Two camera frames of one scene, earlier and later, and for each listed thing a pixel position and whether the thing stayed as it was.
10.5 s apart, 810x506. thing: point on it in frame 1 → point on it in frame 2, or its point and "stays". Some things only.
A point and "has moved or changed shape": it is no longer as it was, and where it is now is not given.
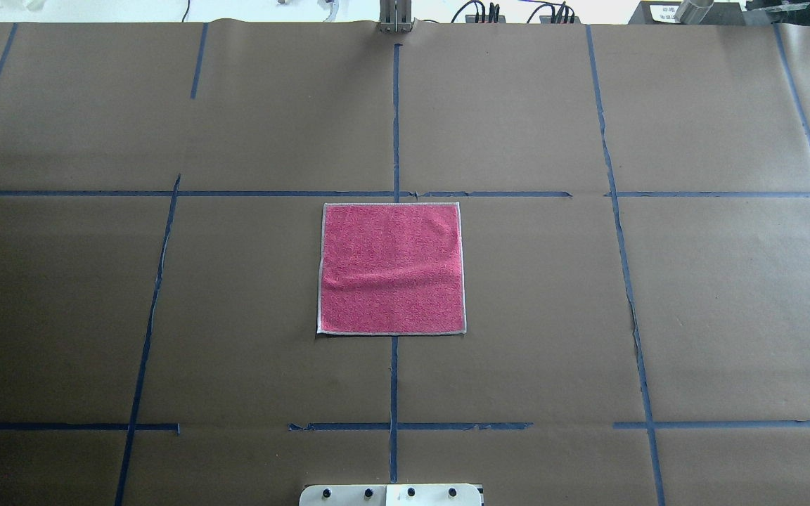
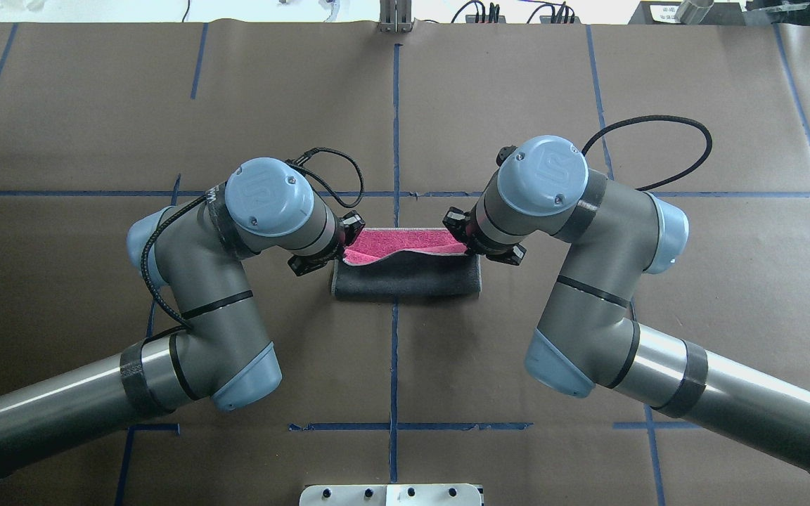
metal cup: [692, 12] stays
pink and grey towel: [391, 268] has moved or changed shape
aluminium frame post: [395, 16] stays
